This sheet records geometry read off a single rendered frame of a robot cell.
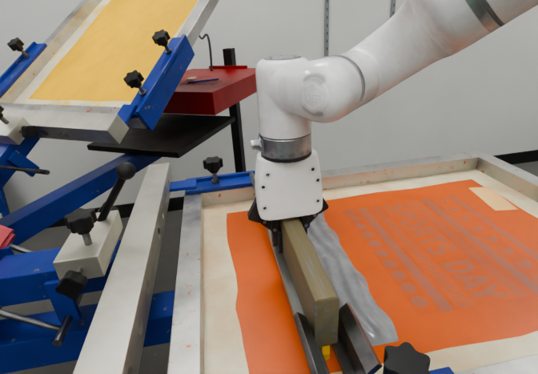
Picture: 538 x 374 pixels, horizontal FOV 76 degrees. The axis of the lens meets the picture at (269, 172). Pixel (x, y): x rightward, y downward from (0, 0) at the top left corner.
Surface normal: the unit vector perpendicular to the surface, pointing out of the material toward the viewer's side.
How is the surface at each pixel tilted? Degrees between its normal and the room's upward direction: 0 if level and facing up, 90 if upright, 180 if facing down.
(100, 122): 32
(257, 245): 0
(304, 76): 68
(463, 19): 115
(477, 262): 0
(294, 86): 81
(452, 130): 90
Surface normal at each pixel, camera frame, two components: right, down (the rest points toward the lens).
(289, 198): 0.18, 0.37
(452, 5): -0.51, 0.46
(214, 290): -0.06, -0.91
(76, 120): -0.23, -0.55
